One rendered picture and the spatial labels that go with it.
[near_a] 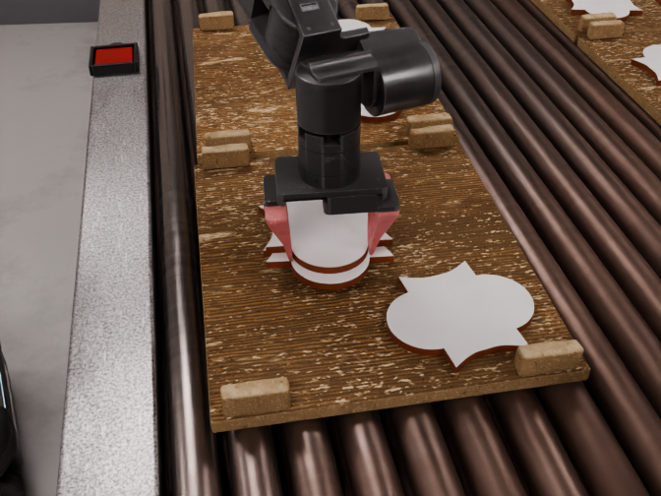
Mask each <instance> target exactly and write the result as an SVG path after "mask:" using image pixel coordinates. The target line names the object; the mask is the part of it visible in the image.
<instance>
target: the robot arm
mask: <svg viewBox="0 0 661 496"><path fill-rule="evenodd" d="M237 1H238V3H239V5H240V6H241V8H242V9H243V11H244V13H245V14H246V16H247V17H248V19H249V21H250V25H249V31H250V32H251V34H252V35H253V37H254V39H255V40H256V42H257V43H258V45H259V46H260V47H261V49H262V50H263V52H264V53H265V55H266V57H267V58H268V60H269V61H270V62H271V64H272V65H273V66H274V67H276V68H277V69H279V71H280V74H281V76H282V78H283V79H284V81H285V83H286V85H287V88H288V89H289V90H291V89H296V108H297V131H298V154H299V156H283V157H277V158H276V159H275V160H274V172H275V174H271V175H266V176H264V178H263V181H264V198H265V213H266V223H267V225H268V227H269V228H270V230H271V231H272V232H273V233H274V235H275V236H276V237H277V238H278V240H279V241H280V242H281V243H282V245H283V247H284V250H285V252H286V255H287V257H288V260H289V261H292V246H291V236H290V228H289V220H288V211H287V204H286V202H299V201H314V200H323V208H324V213H325V214H326V215H329V216H332V215H346V214H361V213H368V224H367V236H368V250H369V254H370V255H373V254H374V252H375V250H376V247H377V245H378V243H379V241H380V239H381V237H382V236H383V235H384V234H385V232H386V231H387V230H388V229H389V228H390V226H391V225H392V224H393V222H394V221H395V220H396V219H397V217H398V216H399V206H400V202H399V199H398V196H397V193H396V190H395V186H394V183H393V180H392V179H391V177H390V176H389V175H388V174H387V173H384V170H383V166H382V163H381V159H380V156H379V154H378V153H377V152H362V153H360V136H361V103H362V104H363V105H364V107H365V109H366V110H367V111H368V112H369V113H370V114H371V115H372V116H381V115H385V114H389V113H393V112H398V111H401V110H405V109H409V108H413V107H417V106H422V105H426V104H430V103H433V102H435V101H436V100H437V99H438V97H439V95H440V92H441V87H442V73H441V67H440V63H439V60H438V58H437V55H436V53H435V51H434V50H433V48H432V47H431V46H430V45H429V44H428V43H427V42H425V41H422V40H421V38H420V36H419V34H418V32H417V31H416V30H414V29H412V28H397V29H389V30H380V31H369V30H368V28H367V27H366V28H360V29H355V30H350V31H341V30H342V28H341V26H340V24H339V22H338V19H337V17H336V14H337V10H338V4H337V0H237Z"/></svg>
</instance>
